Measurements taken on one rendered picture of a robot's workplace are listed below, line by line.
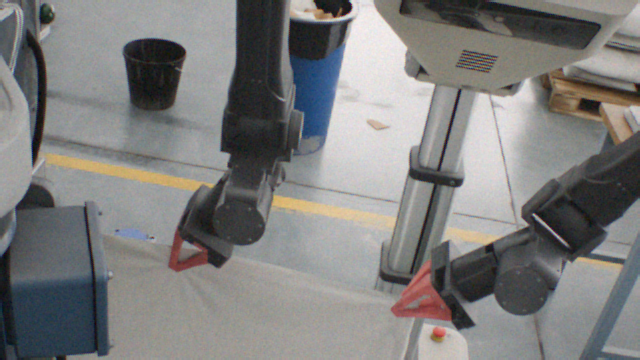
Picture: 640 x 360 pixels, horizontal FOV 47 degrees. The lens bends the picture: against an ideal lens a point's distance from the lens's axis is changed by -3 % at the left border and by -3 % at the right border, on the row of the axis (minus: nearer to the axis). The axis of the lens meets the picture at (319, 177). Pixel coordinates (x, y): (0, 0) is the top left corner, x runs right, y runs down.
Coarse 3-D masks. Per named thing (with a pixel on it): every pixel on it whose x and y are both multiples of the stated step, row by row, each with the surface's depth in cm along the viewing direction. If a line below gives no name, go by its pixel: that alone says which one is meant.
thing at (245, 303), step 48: (144, 288) 97; (192, 288) 97; (240, 288) 95; (288, 288) 93; (336, 288) 92; (144, 336) 102; (192, 336) 101; (240, 336) 99; (288, 336) 97; (336, 336) 96; (384, 336) 96
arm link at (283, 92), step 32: (256, 0) 66; (288, 0) 68; (256, 32) 69; (288, 32) 74; (256, 64) 72; (288, 64) 77; (256, 96) 76; (288, 96) 78; (256, 128) 80; (288, 128) 81
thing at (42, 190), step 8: (32, 176) 61; (32, 184) 60; (40, 184) 60; (48, 184) 61; (32, 192) 61; (40, 192) 61; (48, 192) 60; (56, 192) 61; (24, 200) 61; (32, 200) 61; (40, 200) 61; (48, 200) 61; (56, 200) 61; (16, 208) 61; (24, 208) 61; (32, 208) 61
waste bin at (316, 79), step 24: (312, 0) 332; (336, 0) 326; (312, 24) 290; (336, 24) 295; (288, 48) 298; (312, 48) 299; (336, 48) 306; (312, 72) 306; (336, 72) 317; (312, 96) 314; (312, 120) 321; (312, 144) 330
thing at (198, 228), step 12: (204, 192) 93; (216, 192) 87; (192, 204) 90; (204, 204) 88; (216, 204) 87; (192, 216) 88; (204, 216) 88; (192, 228) 86; (204, 228) 88; (192, 240) 86; (204, 240) 86; (216, 240) 88; (216, 252) 87; (228, 252) 88
